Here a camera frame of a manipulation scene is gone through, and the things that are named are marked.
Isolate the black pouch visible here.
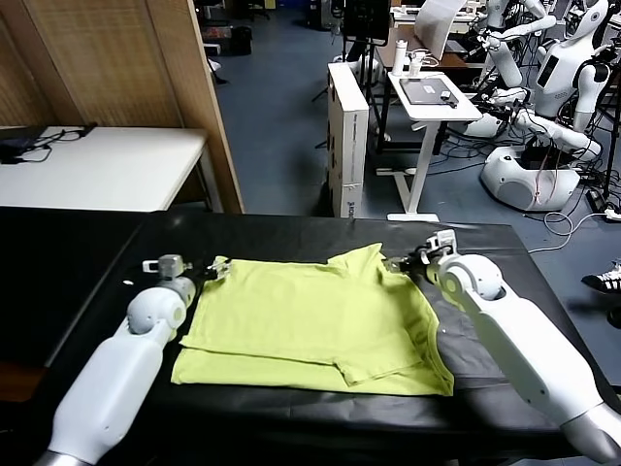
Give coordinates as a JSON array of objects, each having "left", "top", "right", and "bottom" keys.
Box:
[{"left": 0, "top": 137, "right": 39, "bottom": 155}]

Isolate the black monitor on stand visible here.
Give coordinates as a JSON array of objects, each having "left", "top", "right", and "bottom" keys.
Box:
[{"left": 342, "top": 0, "right": 393, "bottom": 64}]

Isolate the white humanoid robot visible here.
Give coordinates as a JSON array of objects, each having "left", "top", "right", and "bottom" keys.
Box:
[
  {"left": 479, "top": 0, "right": 559, "bottom": 91},
  {"left": 465, "top": 0, "right": 615, "bottom": 213}
]

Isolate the tall white cardboard box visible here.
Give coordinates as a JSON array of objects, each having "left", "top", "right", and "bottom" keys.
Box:
[{"left": 327, "top": 61, "right": 371, "bottom": 219}]

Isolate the grey laptop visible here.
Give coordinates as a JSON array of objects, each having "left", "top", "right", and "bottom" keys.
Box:
[{"left": 400, "top": 77, "right": 457, "bottom": 106}]

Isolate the white adjustable side desk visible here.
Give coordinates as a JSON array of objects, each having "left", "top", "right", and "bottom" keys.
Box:
[{"left": 376, "top": 70, "right": 484, "bottom": 223}]

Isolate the white rectangular table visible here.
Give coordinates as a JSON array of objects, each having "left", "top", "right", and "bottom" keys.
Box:
[{"left": 0, "top": 125, "right": 225, "bottom": 214}]

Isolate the brown desk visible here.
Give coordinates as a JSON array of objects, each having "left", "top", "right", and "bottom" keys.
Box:
[{"left": 374, "top": 24, "right": 490, "bottom": 72}]

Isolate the white curved panel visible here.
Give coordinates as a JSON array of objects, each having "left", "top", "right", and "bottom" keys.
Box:
[{"left": 414, "top": 0, "right": 470, "bottom": 63}]

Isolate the black tripod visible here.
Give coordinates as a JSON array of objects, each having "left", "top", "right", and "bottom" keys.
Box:
[{"left": 585, "top": 41, "right": 621, "bottom": 204}]

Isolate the black cable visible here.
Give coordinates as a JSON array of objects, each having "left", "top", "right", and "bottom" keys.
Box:
[{"left": 21, "top": 123, "right": 98, "bottom": 164}]

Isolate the white bottle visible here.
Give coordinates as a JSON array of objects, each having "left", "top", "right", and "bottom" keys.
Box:
[{"left": 392, "top": 39, "right": 409, "bottom": 77}]

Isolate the black bin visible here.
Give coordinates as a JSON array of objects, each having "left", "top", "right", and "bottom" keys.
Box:
[{"left": 230, "top": 26, "right": 253, "bottom": 56}]

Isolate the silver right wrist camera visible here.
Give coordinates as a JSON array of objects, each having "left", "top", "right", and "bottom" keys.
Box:
[{"left": 424, "top": 230, "right": 460, "bottom": 258}]

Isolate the white floor cable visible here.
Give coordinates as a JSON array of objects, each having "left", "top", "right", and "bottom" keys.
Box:
[{"left": 527, "top": 206, "right": 608, "bottom": 254}]

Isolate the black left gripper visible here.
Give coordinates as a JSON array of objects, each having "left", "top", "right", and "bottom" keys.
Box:
[{"left": 185, "top": 255, "right": 233, "bottom": 296}]

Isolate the yellow-green t-shirt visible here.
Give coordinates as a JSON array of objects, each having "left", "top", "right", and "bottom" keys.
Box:
[{"left": 170, "top": 242, "right": 455, "bottom": 397}]

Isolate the black plastic table cover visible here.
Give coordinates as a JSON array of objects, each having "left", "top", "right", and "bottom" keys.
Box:
[{"left": 28, "top": 213, "right": 621, "bottom": 462}]

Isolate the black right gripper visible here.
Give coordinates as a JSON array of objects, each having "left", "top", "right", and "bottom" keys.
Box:
[{"left": 381, "top": 247, "right": 439, "bottom": 283}]

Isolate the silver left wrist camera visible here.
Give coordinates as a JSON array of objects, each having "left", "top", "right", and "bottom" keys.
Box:
[{"left": 142, "top": 254, "right": 193, "bottom": 282}]

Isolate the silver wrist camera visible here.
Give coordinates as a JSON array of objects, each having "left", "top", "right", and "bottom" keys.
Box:
[
  {"left": 424, "top": 230, "right": 460, "bottom": 258},
  {"left": 142, "top": 254, "right": 193, "bottom": 282}
]

